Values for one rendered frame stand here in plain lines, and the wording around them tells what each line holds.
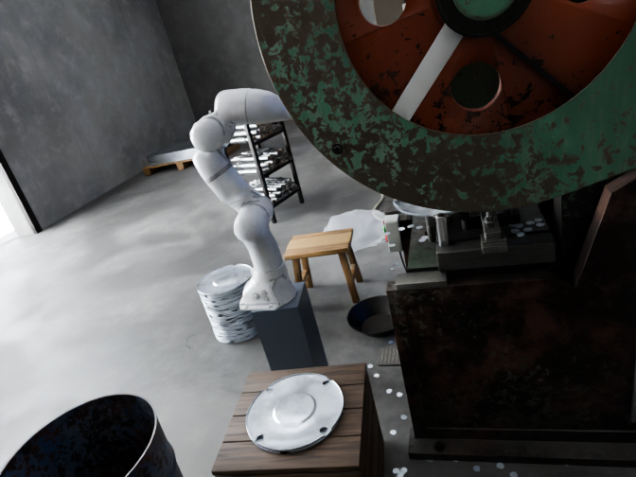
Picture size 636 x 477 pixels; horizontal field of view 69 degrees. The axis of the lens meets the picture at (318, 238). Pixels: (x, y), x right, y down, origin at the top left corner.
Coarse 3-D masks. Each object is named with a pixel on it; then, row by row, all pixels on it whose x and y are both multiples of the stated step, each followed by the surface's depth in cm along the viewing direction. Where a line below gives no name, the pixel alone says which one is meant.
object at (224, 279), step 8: (240, 264) 247; (216, 272) 247; (224, 272) 244; (232, 272) 242; (240, 272) 240; (248, 272) 238; (208, 280) 240; (216, 280) 236; (224, 280) 234; (232, 280) 232; (240, 280) 231; (200, 288) 234; (208, 288) 232; (216, 288) 230; (224, 288) 228; (232, 288) 226
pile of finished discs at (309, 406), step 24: (288, 384) 145; (312, 384) 142; (336, 384) 139; (264, 408) 138; (288, 408) 135; (312, 408) 133; (336, 408) 131; (264, 432) 130; (288, 432) 128; (312, 432) 126
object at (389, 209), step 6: (390, 198) 152; (390, 204) 147; (384, 210) 144; (390, 210) 143; (396, 210) 142; (426, 216) 142; (432, 216) 142; (450, 216) 141; (426, 222) 144; (432, 222) 143; (450, 222) 142; (432, 228) 144; (426, 234) 146; (432, 234) 144; (432, 240) 145
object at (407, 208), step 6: (396, 204) 145; (402, 204) 144; (408, 204) 143; (402, 210) 138; (408, 210) 139; (414, 210) 138; (420, 210) 137; (426, 210) 136; (432, 210) 135; (438, 210) 134
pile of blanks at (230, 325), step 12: (252, 276) 236; (240, 288) 226; (204, 300) 229; (216, 300) 225; (228, 300) 225; (216, 312) 229; (228, 312) 228; (240, 312) 229; (216, 324) 234; (228, 324) 231; (240, 324) 232; (252, 324) 235; (216, 336) 242; (228, 336) 234; (240, 336) 234; (252, 336) 236
